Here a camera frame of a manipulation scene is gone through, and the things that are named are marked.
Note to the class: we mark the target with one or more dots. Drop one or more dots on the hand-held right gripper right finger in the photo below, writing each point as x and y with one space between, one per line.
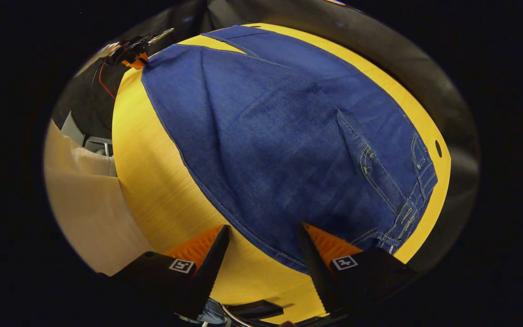
313 263

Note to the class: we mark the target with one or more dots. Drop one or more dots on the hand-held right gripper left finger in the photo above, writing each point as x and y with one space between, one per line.
214 259

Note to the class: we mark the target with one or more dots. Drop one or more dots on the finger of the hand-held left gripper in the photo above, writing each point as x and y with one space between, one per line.
136 61

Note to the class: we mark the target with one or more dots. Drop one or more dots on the blue denim jeans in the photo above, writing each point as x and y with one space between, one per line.
266 136

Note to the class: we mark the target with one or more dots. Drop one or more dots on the black chair base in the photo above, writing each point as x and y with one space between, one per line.
257 309

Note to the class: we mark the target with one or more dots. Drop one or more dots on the grey chair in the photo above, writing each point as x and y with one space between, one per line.
73 129

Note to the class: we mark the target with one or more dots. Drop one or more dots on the person's beige trousers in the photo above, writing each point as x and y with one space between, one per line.
89 204

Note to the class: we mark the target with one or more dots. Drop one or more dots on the round black table grommet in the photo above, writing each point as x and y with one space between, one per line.
438 148

